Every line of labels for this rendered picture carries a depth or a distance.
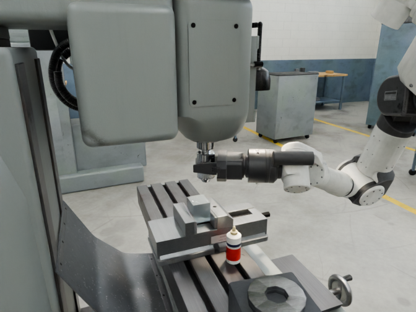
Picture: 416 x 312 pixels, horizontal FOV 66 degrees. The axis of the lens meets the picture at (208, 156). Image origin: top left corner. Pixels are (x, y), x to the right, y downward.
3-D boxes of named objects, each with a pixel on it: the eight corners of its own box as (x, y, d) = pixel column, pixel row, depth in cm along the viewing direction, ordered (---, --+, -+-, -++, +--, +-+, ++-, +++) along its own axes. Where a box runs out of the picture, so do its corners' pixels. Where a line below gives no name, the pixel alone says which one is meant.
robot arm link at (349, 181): (302, 174, 93) (340, 189, 103) (321, 199, 85) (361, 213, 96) (327, 147, 88) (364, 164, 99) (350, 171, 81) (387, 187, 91)
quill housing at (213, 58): (222, 124, 94) (224, 4, 83) (257, 143, 76) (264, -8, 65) (158, 130, 87) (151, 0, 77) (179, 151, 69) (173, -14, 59)
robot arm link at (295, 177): (261, 156, 89) (303, 157, 88) (262, 194, 84) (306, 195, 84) (265, 137, 79) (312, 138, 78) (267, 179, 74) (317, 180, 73)
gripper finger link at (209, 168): (193, 161, 82) (217, 162, 81) (193, 173, 83) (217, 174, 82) (192, 164, 80) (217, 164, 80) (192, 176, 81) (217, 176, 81)
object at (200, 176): (193, 176, 85) (193, 155, 84) (207, 172, 88) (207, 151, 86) (204, 181, 82) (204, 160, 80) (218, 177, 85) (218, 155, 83)
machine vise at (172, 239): (246, 217, 112) (247, 189, 109) (269, 240, 99) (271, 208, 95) (147, 238, 100) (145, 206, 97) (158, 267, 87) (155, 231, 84)
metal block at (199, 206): (203, 211, 99) (203, 194, 98) (210, 220, 94) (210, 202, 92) (187, 214, 98) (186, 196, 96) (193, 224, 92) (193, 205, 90)
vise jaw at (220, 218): (216, 207, 105) (216, 195, 103) (233, 225, 94) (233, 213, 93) (199, 210, 103) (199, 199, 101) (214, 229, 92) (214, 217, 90)
